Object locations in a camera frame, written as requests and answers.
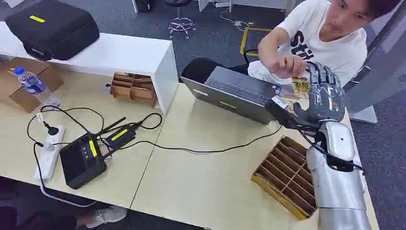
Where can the clear water bottle blue cap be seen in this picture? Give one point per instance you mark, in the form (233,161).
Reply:
(33,84)

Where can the person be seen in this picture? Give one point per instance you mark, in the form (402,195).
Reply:
(333,47)

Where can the person's right hand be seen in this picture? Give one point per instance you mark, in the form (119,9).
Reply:
(285,66)

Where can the brown cardboard box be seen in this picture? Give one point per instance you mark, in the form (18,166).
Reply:
(50,79)

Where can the person's leg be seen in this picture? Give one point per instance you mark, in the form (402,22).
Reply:
(81,220)

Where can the grey laptop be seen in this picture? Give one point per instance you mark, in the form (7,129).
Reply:
(234,101)

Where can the grey floor stand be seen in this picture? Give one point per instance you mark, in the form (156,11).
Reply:
(380,79)

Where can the black transmitter with antennas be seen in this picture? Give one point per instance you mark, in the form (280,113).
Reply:
(120,136)

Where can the black monitor device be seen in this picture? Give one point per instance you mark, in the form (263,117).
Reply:
(79,165)

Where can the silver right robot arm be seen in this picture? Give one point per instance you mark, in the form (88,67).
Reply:
(339,190)

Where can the white cabinet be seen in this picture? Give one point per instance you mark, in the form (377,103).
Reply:
(253,3)

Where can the wooden card box with dividers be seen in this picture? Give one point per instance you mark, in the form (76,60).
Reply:
(282,177)

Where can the black carrying case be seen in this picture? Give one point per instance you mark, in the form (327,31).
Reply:
(54,31)

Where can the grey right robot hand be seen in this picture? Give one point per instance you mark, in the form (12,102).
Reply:
(326,98)

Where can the white desk shelf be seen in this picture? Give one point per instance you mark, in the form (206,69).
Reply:
(127,50)

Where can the yellow floor tape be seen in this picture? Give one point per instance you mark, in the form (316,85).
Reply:
(243,41)

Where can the black plug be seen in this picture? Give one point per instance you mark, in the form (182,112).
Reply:
(52,130)

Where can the chrome base stool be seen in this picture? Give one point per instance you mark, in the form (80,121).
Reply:
(180,23)

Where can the white sneaker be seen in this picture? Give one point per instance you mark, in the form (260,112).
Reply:
(106,216)

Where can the white power strip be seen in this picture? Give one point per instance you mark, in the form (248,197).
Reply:
(47,160)

